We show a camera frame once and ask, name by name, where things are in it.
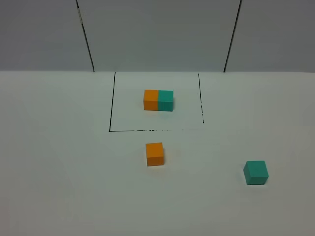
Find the template orange cube block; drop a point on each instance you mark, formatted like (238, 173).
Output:
(150, 100)

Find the template teal cube block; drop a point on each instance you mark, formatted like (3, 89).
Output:
(165, 100)

